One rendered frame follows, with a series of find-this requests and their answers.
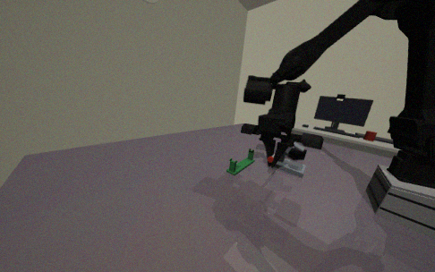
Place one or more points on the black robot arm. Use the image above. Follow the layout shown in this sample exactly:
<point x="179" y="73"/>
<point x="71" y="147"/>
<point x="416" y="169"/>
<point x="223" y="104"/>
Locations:
<point x="413" y="131"/>

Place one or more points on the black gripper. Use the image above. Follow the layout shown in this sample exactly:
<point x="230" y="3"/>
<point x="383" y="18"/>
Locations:
<point x="307" y="140"/>

